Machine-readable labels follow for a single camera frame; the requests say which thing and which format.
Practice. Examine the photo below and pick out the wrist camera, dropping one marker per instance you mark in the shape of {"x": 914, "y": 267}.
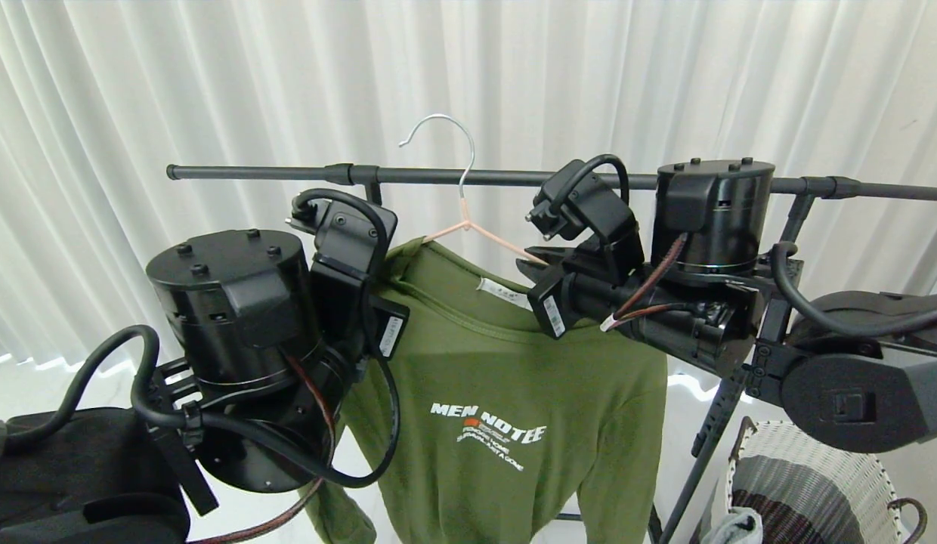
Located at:
{"x": 589, "y": 208}
{"x": 351, "y": 234}

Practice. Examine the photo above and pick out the white curtain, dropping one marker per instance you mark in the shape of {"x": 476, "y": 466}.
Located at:
{"x": 514, "y": 68}

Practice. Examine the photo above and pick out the green long-sleeved shirt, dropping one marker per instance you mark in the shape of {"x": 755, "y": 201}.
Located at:
{"x": 483, "y": 378}

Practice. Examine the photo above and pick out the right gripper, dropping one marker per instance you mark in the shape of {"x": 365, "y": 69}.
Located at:
{"x": 665, "y": 325}

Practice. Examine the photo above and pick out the black clothes rack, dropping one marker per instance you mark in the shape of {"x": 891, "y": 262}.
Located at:
{"x": 453, "y": 176}

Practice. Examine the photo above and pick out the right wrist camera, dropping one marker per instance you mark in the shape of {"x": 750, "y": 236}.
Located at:
{"x": 589, "y": 208}

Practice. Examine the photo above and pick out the pink clothes hanger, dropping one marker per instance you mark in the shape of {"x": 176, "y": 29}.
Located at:
{"x": 465, "y": 211}

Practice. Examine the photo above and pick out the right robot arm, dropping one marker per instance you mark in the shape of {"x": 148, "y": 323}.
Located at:
{"x": 854, "y": 393}

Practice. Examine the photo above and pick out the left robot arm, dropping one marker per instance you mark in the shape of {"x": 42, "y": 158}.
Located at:
{"x": 227, "y": 302}

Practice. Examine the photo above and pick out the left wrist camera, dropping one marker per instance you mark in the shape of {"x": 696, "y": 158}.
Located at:
{"x": 351, "y": 234}

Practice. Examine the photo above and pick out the white laundry basket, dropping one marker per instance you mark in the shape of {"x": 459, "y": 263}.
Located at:
{"x": 816, "y": 468}

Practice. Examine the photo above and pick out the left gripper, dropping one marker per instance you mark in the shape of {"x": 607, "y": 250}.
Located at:
{"x": 385, "y": 329}

